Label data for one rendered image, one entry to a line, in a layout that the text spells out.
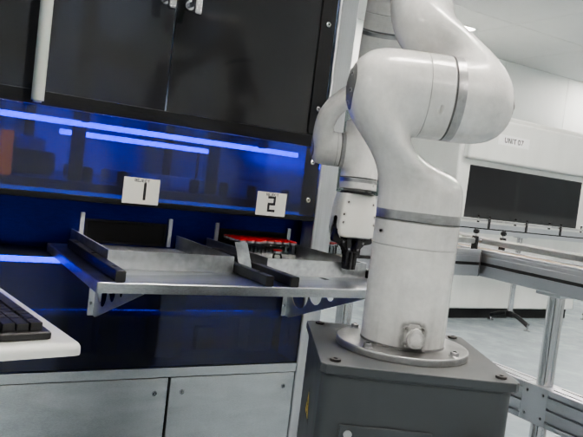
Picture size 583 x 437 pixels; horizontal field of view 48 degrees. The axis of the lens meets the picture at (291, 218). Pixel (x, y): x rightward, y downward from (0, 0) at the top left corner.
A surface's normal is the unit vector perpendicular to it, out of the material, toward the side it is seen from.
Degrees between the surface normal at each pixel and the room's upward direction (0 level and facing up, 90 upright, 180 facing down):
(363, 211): 89
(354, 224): 92
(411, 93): 96
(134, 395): 90
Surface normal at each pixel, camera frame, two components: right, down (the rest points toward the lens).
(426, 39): -0.56, 0.39
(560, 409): -0.86, -0.07
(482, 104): 0.07, 0.22
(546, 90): 0.49, 0.11
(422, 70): 0.11, -0.30
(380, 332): -0.63, -0.04
